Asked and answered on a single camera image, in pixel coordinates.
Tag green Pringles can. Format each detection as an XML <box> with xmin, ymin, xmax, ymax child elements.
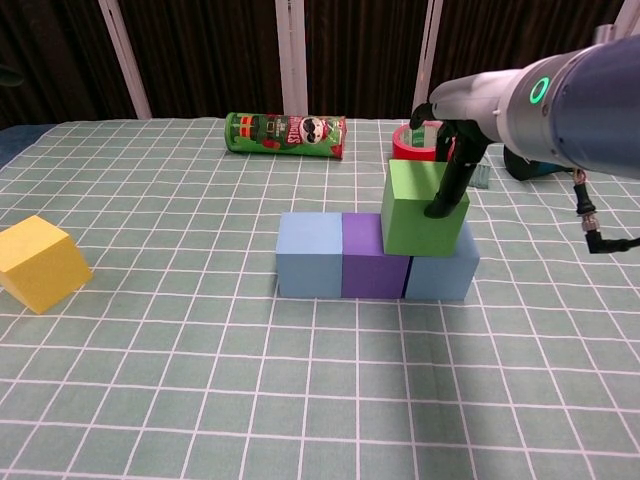
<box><xmin>223</xmin><ymin>111</ymin><xmax>347</xmax><ymax>161</ymax></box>

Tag red tape roll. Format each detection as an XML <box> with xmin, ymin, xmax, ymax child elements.
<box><xmin>391</xmin><ymin>120</ymin><xmax>456</xmax><ymax>164</ymax></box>

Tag purple foam cube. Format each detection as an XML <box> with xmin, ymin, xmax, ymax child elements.
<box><xmin>340</xmin><ymin>212</ymin><xmax>412</xmax><ymax>300</ymax></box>

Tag white frame post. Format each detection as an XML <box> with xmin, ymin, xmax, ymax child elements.
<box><xmin>275</xmin><ymin>0</ymin><xmax>309</xmax><ymax>117</ymax></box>
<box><xmin>98</xmin><ymin>0</ymin><xmax>153</xmax><ymax>120</ymax></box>
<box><xmin>592</xmin><ymin>0</ymin><xmax>640</xmax><ymax>49</ymax></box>
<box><xmin>412</xmin><ymin>0</ymin><xmax>444</xmax><ymax>119</ymax></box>

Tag green foam cube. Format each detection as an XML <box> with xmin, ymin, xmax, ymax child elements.
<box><xmin>380</xmin><ymin>159</ymin><xmax>471</xmax><ymax>259</ymax></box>

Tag black mesh pen holder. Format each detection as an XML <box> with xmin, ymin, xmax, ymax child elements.
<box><xmin>502</xmin><ymin>147</ymin><xmax>566</xmax><ymax>182</ymax></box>

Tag green checked tablecloth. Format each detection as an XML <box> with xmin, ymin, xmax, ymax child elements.
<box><xmin>0</xmin><ymin>117</ymin><xmax>640</xmax><ymax>480</ymax></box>

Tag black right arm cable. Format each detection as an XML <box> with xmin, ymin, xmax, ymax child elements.
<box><xmin>569</xmin><ymin>167</ymin><xmax>640</xmax><ymax>254</ymax></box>

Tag yellow foam cube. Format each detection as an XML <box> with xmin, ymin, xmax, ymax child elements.
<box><xmin>0</xmin><ymin>214</ymin><xmax>94</xmax><ymax>315</ymax></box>

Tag dark brown curtain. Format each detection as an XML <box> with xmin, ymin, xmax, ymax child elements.
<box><xmin>0</xmin><ymin>0</ymin><xmax>640</xmax><ymax>126</ymax></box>

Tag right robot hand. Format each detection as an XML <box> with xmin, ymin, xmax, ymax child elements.
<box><xmin>409</xmin><ymin>69</ymin><xmax>521</xmax><ymax>220</ymax></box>

